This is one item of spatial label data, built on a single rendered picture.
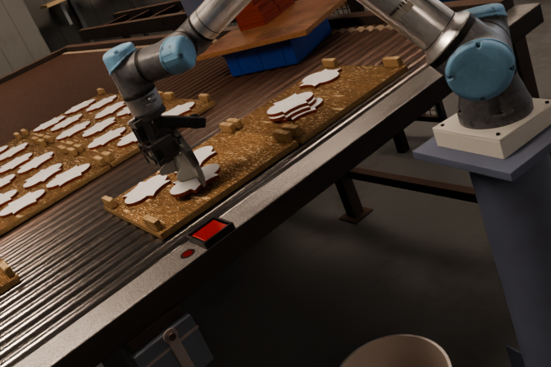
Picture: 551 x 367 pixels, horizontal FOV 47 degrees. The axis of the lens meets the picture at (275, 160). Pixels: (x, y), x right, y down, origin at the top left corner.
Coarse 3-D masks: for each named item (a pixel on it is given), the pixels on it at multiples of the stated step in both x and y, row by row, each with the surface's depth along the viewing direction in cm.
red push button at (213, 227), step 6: (210, 222) 134; (216, 222) 133; (204, 228) 132; (210, 228) 131; (216, 228) 130; (222, 228) 129; (198, 234) 131; (204, 234) 130; (210, 234) 129; (204, 240) 128
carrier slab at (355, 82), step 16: (336, 80) 184; (352, 80) 178; (368, 80) 173; (384, 80) 169; (288, 96) 188; (320, 96) 177; (336, 96) 172; (352, 96) 167; (368, 96) 166; (256, 112) 185; (320, 112) 165; (336, 112) 161; (256, 128) 173; (272, 128) 168; (304, 128) 160; (320, 128) 158
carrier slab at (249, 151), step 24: (216, 144) 173; (240, 144) 166; (264, 144) 160; (288, 144) 154; (240, 168) 152; (264, 168) 150; (168, 192) 156; (192, 192) 150; (216, 192) 145; (120, 216) 156; (168, 216) 143; (192, 216) 140
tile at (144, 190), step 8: (160, 176) 165; (144, 184) 164; (152, 184) 162; (160, 184) 160; (168, 184) 160; (136, 192) 161; (144, 192) 159; (152, 192) 157; (128, 200) 158; (136, 200) 156; (144, 200) 156
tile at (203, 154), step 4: (200, 148) 172; (204, 148) 171; (208, 148) 170; (212, 148) 169; (196, 152) 171; (200, 152) 170; (204, 152) 168; (208, 152) 167; (212, 152) 166; (216, 152) 166; (196, 156) 168; (200, 156) 167; (204, 156) 166; (208, 156) 165; (212, 156) 166; (200, 160) 164; (204, 160) 164; (200, 164) 162; (176, 172) 163
